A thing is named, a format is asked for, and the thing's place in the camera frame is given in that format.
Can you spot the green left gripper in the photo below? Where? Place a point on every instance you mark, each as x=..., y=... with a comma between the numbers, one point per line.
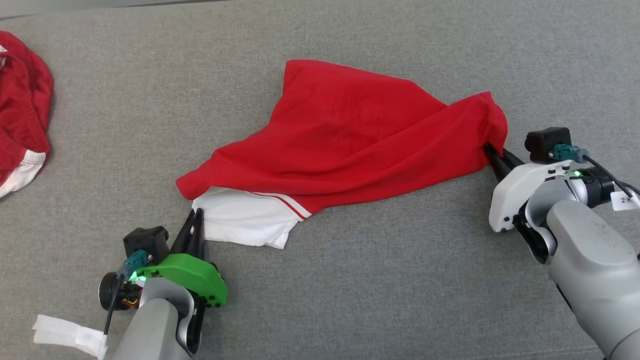
x=190, y=275

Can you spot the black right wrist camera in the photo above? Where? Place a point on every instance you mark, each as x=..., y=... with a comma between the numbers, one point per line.
x=545, y=142

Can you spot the grey fabric sofa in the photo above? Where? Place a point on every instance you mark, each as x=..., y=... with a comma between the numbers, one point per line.
x=350, y=280

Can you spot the red basketball jersey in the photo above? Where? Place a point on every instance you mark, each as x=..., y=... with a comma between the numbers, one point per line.
x=350, y=135

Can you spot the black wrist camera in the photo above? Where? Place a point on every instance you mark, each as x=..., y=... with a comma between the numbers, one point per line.
x=145, y=242
x=545, y=142

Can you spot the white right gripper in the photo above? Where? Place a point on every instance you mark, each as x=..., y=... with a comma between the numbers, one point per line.
x=510, y=192

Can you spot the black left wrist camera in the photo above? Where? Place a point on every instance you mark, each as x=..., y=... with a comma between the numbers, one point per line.
x=145, y=242

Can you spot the red shorts white stripe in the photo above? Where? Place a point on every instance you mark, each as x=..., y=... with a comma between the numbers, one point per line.
x=25, y=100

